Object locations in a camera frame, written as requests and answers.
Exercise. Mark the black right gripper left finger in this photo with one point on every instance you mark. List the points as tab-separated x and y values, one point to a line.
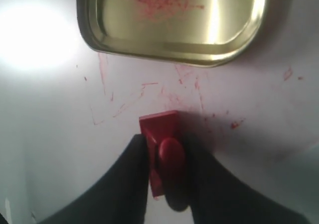
119	197

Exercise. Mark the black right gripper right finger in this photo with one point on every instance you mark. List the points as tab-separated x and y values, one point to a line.
216	196

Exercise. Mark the red plastic stamp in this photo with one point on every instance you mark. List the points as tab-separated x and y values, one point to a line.
166	153

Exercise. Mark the gold tin lid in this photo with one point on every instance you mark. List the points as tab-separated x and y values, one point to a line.
202	33

